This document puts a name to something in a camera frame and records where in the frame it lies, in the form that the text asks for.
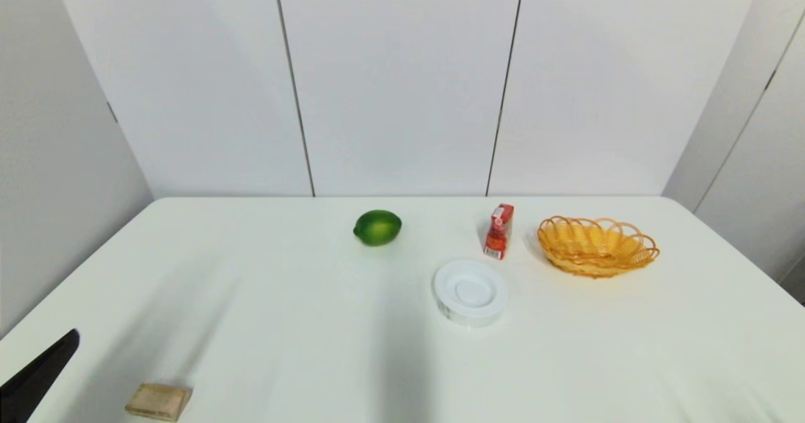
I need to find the orange woven basket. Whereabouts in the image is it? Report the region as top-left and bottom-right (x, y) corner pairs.
(536, 216), (660, 279)

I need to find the white round bowl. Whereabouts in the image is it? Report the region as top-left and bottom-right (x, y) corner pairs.
(432, 259), (509, 328)

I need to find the green lime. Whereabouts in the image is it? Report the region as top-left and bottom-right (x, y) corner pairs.
(353, 209), (403, 247)

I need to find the red milk carton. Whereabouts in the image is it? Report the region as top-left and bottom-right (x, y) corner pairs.
(483, 204), (514, 260)

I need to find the small wooden block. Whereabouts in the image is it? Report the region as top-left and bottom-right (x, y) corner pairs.
(125, 382), (194, 422)

